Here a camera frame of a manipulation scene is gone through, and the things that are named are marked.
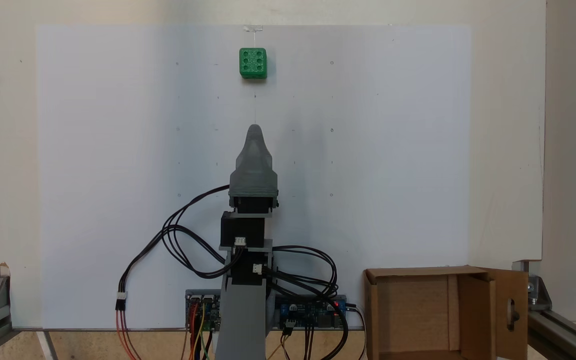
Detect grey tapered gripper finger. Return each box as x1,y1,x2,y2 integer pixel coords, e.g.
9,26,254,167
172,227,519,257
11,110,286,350
235,124,274,177

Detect green die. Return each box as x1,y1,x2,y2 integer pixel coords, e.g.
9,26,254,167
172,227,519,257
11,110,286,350
239,47,268,80

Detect blue circuit board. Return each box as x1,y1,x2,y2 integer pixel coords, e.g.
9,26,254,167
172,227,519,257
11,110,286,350
274,295,349,330

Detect white paper sheet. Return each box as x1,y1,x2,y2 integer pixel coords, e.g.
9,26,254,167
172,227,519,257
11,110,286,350
35,24,472,331

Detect brown cardboard box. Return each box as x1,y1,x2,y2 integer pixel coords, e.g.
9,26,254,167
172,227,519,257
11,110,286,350
363,265,529,360

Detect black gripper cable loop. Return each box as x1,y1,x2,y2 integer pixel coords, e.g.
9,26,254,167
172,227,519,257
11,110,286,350
160,185,241,279

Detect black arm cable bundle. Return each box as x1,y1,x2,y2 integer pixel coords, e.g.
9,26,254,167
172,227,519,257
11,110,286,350
262,245,350,360

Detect circuit board with coloured wires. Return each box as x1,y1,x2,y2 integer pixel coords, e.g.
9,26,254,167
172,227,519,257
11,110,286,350
185,289,222,332

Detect coloured jumper wires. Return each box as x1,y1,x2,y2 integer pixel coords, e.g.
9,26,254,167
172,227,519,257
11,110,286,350
180,300,216,360

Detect black cable with red wires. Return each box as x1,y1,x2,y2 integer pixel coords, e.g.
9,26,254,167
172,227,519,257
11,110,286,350
115,225,231,360

